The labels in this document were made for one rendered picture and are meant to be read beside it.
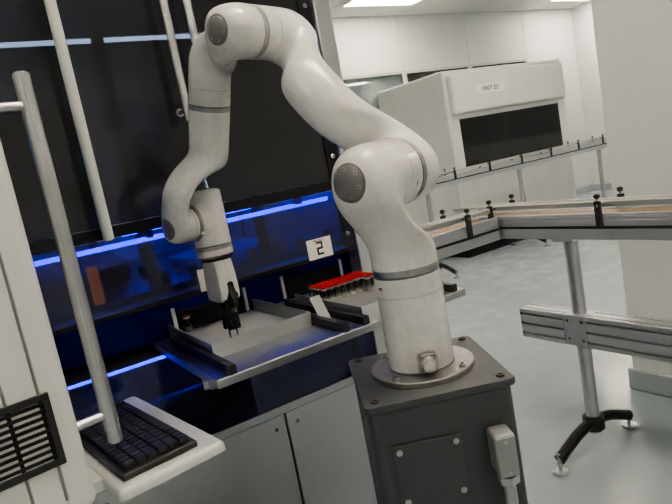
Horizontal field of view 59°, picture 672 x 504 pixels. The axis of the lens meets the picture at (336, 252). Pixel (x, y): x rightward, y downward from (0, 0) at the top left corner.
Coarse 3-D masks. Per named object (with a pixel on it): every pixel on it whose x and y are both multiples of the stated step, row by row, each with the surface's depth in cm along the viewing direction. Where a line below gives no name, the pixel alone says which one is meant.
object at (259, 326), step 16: (256, 304) 172; (272, 304) 162; (240, 320) 164; (256, 320) 161; (272, 320) 158; (288, 320) 142; (304, 320) 145; (192, 336) 143; (208, 336) 154; (224, 336) 150; (240, 336) 136; (256, 336) 138; (272, 336) 140; (224, 352) 134
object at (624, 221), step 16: (464, 208) 252; (480, 208) 244; (496, 208) 237; (512, 208) 230; (528, 208) 224; (544, 208) 218; (576, 208) 216; (592, 208) 211; (608, 208) 205; (624, 208) 199; (640, 208) 193; (656, 208) 188; (512, 224) 229; (528, 224) 222; (544, 224) 216; (560, 224) 211; (576, 224) 205; (592, 224) 200; (608, 224) 195; (624, 224) 190; (640, 224) 186; (656, 224) 181
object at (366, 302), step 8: (368, 272) 181; (296, 296) 168; (304, 296) 164; (352, 296) 168; (360, 296) 166; (368, 296) 164; (376, 296) 162; (328, 304) 154; (336, 304) 150; (344, 304) 147; (352, 304) 158; (360, 304) 157; (368, 304) 142; (376, 304) 143; (360, 312) 141; (368, 312) 141; (376, 312) 143
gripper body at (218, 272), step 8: (208, 264) 138; (216, 264) 136; (224, 264) 136; (232, 264) 138; (208, 272) 139; (216, 272) 135; (224, 272) 136; (232, 272) 137; (208, 280) 140; (216, 280) 136; (224, 280) 136; (232, 280) 137; (208, 288) 142; (216, 288) 137; (224, 288) 136; (208, 296) 143; (216, 296) 138; (224, 296) 136
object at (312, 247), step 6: (312, 240) 175; (318, 240) 176; (324, 240) 177; (330, 240) 179; (312, 246) 175; (318, 246) 176; (324, 246) 178; (330, 246) 179; (312, 252) 175; (324, 252) 178; (330, 252) 179; (312, 258) 175; (318, 258) 177
